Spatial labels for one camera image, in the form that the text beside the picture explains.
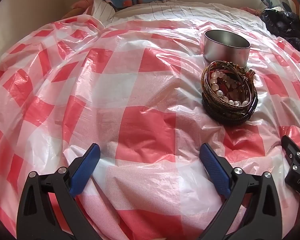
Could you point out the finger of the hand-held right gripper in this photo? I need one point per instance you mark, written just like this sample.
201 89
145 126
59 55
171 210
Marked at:
290 147

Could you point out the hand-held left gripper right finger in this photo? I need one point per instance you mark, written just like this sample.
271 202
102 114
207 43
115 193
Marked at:
215 165

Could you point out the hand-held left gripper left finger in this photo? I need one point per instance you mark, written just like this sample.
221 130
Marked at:
86 165

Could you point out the round silver metal tin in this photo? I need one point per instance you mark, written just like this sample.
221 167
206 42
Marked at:
225 52

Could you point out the red white checkered plastic sheet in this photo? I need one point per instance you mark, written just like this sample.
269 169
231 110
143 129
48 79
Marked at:
140 120

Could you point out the dark floral cloth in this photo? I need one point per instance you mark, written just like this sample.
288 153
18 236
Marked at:
285 27

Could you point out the pink garment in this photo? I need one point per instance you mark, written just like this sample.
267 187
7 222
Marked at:
252 11

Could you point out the orange pink cloth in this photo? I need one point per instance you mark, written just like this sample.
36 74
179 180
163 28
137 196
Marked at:
78 7

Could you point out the white striped bedsheet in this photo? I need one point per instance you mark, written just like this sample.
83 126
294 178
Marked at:
165 7

